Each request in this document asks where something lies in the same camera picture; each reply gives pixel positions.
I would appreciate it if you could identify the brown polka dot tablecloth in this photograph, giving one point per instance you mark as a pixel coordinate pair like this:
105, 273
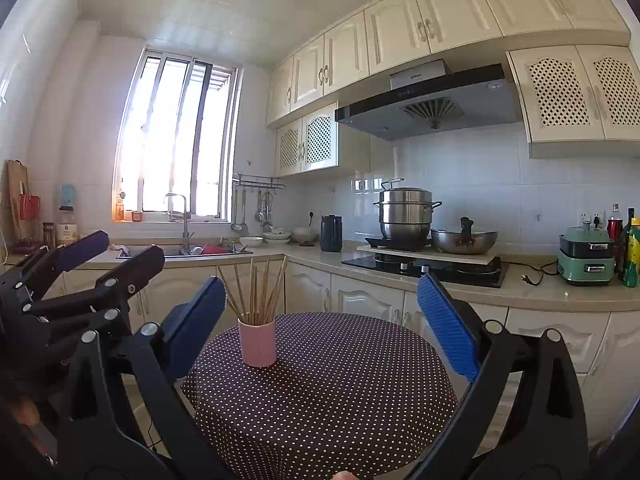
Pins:
347, 392

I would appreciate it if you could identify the steel steamer pot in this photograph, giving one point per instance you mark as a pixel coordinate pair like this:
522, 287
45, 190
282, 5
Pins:
404, 213

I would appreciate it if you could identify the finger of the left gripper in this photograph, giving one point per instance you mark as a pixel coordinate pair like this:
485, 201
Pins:
111, 291
36, 273

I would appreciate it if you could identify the cream upper cabinets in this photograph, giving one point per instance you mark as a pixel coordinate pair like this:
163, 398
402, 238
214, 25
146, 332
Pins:
390, 35

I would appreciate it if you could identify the green oil bottle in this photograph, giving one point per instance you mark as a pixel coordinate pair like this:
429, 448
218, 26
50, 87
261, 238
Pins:
632, 264

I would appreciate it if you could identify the chrome sink faucet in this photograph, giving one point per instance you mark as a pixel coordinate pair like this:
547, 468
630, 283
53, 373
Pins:
186, 216

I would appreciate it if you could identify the person left hand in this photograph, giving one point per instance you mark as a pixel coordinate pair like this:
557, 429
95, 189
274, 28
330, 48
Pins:
25, 412

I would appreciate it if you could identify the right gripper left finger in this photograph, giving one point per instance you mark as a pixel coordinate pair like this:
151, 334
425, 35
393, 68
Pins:
99, 437

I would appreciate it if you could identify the person right hand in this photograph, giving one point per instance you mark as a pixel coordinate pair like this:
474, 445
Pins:
344, 475

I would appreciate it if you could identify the black gas stove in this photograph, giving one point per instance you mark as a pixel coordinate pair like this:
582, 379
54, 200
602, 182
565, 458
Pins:
477, 270

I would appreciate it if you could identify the cream cabinets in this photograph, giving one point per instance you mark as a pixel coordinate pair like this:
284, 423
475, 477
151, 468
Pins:
599, 324
390, 35

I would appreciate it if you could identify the black electric kettle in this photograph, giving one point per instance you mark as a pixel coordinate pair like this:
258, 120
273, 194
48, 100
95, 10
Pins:
331, 233

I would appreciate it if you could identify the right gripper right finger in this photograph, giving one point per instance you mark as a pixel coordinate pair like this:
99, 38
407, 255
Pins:
545, 436

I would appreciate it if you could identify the seasoning bottle teal cap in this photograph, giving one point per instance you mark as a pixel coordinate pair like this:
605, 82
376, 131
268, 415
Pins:
66, 225

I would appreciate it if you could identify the cream lower cabinets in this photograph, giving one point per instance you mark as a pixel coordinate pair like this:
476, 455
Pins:
599, 324

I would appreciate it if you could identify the wall utensil rack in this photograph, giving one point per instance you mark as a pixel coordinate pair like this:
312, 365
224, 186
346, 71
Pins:
264, 189

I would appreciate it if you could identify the kitchen window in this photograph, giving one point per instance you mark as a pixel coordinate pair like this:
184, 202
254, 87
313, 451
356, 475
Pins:
175, 145

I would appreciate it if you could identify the pink cup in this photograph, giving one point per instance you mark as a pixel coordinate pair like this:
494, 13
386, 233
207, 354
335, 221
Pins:
258, 344

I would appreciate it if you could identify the steel sink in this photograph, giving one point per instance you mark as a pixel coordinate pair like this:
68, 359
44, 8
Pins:
178, 252

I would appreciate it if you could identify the wooden chopstick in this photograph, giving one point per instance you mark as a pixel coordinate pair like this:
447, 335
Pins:
229, 294
283, 266
240, 288
263, 300
251, 302
273, 298
256, 298

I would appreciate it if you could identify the green electric cooker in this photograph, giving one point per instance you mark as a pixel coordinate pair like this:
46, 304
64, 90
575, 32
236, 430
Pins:
586, 256

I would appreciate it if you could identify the dark wine bottle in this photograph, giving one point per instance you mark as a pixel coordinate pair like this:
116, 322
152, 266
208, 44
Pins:
623, 243

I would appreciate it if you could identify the wooden cutting board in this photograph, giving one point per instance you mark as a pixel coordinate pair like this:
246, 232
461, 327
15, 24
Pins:
19, 197

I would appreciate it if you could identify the black range hood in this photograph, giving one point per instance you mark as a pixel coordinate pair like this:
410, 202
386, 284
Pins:
474, 98

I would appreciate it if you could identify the steel wok black handle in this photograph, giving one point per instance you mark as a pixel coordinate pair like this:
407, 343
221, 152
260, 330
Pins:
464, 241

